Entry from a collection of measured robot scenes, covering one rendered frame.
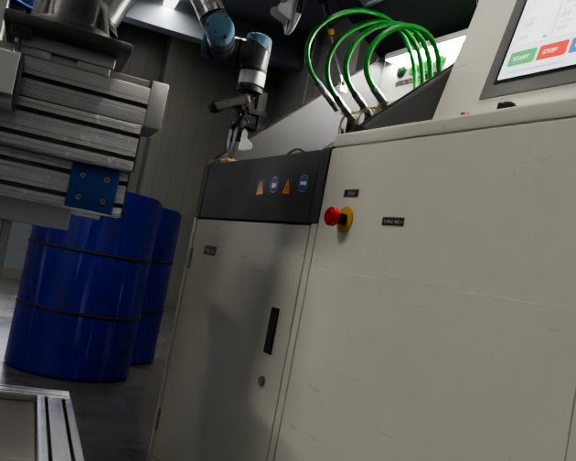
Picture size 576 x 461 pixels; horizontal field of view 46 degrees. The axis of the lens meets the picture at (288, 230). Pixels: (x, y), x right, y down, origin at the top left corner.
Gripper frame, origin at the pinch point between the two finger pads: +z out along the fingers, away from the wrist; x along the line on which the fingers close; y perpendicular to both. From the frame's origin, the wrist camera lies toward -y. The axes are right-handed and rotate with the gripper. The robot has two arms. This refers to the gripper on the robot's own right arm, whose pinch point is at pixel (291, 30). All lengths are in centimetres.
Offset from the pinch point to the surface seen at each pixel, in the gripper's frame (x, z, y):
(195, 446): -15, 103, -3
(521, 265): 78, 50, -3
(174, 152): -674, -65, -199
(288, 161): 5.5, 31.3, -3.1
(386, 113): 23.2, 18.7, -15.1
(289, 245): 13, 51, -3
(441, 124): 56, 28, -3
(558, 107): 80, 28, -3
